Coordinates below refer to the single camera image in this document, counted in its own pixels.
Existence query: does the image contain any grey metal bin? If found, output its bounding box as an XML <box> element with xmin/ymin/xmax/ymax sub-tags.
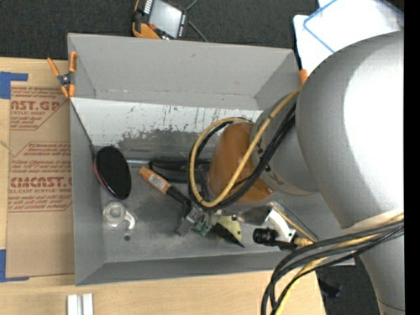
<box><xmin>67</xmin><ymin>33</ymin><xmax>357</xmax><ymax>287</ymax></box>

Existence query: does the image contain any pale yellow and black card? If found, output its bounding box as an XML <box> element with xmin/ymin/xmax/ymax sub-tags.
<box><xmin>209</xmin><ymin>215</ymin><xmax>246</xmax><ymax>249</ymax></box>

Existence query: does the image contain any black round disc, red rim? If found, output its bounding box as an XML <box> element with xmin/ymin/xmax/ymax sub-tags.
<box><xmin>94</xmin><ymin>146</ymin><xmax>133</xmax><ymax>201</ymax></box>

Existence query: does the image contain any orange and black hand tool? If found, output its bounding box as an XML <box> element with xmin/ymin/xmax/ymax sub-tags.
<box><xmin>137</xmin><ymin>165</ymin><xmax>193</xmax><ymax>210</ymax></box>

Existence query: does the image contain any brown cardboard board, red print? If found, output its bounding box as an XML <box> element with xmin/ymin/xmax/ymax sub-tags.
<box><xmin>0</xmin><ymin>56</ymin><xmax>77</xmax><ymax>284</ymax></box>

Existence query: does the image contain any black cylinder on white bracket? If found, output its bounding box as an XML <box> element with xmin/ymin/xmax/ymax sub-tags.
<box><xmin>252</xmin><ymin>207</ymin><xmax>316</xmax><ymax>251</ymax></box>

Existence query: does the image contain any clear glass cup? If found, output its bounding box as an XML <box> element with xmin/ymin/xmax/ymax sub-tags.
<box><xmin>102</xmin><ymin>201</ymin><xmax>137</xmax><ymax>231</ymax></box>

